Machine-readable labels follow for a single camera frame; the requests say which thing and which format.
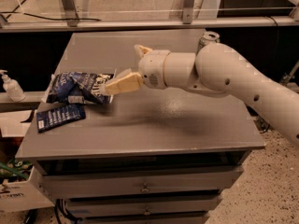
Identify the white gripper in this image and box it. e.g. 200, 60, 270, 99
100, 45, 170, 95

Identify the blue chip bag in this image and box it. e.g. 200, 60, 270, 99
43, 72, 114, 105

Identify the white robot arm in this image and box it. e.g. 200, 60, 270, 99
100, 42, 299, 145

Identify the blue rxbar blueberry wrapper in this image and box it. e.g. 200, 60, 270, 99
36, 104, 86, 133

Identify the silver soda can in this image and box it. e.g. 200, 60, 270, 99
197, 31, 220, 51

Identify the grey drawer cabinet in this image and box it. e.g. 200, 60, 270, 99
15, 28, 266, 224

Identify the white pump sanitizer bottle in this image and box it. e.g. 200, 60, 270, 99
0, 70, 25, 102

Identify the white cardboard box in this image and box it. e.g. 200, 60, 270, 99
0, 110, 54, 213

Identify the left metal bracket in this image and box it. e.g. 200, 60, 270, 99
61, 0, 78, 27

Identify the metal bracket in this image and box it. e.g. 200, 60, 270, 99
61, 0, 78, 27
182, 0, 194, 24

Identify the right metal bracket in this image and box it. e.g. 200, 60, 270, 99
182, 0, 194, 24

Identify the black cable on floor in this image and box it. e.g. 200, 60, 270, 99
0, 0, 102, 22

